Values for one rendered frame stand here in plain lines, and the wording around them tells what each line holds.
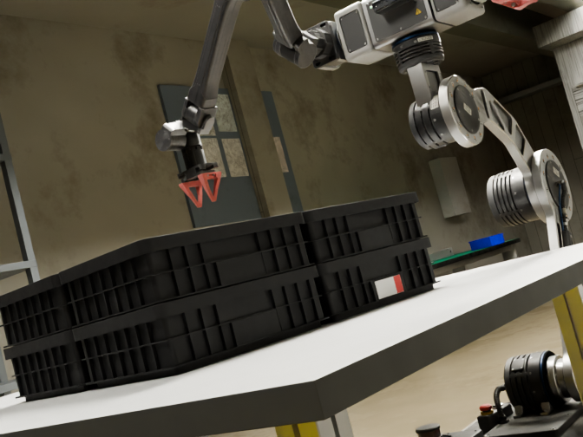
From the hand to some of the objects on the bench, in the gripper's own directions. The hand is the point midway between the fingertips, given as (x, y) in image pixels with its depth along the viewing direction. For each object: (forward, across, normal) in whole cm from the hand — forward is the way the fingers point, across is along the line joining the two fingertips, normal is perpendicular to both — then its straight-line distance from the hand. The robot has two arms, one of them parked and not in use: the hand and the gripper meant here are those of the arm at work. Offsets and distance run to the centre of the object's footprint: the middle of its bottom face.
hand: (206, 201), depth 210 cm
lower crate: (+36, -37, 0) cm, 52 cm away
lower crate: (+36, -38, +40) cm, 66 cm away
